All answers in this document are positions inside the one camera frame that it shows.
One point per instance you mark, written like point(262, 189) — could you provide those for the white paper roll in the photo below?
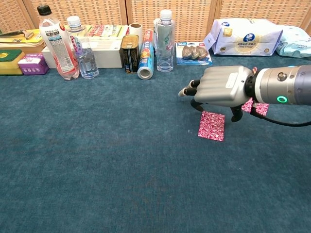
point(135, 31)

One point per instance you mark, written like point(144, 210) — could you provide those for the blue plastic wrap roll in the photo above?
point(145, 58)

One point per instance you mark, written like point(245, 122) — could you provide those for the light blue wet wipes pack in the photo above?
point(296, 43)

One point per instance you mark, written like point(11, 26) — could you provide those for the bamboo folding screen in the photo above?
point(189, 19)

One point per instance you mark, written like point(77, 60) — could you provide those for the pink drink bottle black cap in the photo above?
point(58, 48)

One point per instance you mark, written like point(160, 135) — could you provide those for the long white carton box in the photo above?
point(107, 55)

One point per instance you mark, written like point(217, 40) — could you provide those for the white tissue pack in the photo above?
point(247, 38)

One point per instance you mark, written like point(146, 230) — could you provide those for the pink patterned card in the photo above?
point(211, 127)
point(262, 108)

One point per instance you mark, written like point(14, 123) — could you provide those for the blue hooks blister pack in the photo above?
point(194, 53)

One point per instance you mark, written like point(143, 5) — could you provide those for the brown cardboard box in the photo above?
point(34, 49)

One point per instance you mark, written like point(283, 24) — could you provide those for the black gold tin can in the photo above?
point(130, 55)

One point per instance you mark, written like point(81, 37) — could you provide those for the small purple box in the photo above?
point(32, 65)

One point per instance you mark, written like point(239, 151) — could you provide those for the small clear water bottle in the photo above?
point(87, 63)

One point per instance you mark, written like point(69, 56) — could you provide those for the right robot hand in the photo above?
point(223, 85)

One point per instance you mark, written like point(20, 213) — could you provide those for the blue felt table mat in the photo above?
point(97, 157)

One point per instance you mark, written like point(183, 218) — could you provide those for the yellow razor blister pack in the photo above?
point(14, 40)

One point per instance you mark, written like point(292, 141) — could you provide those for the dark green small box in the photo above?
point(9, 63)

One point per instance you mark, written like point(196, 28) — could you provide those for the tall clear bottle white cap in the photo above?
point(165, 43)

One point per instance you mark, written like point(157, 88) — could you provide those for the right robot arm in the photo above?
point(279, 85)

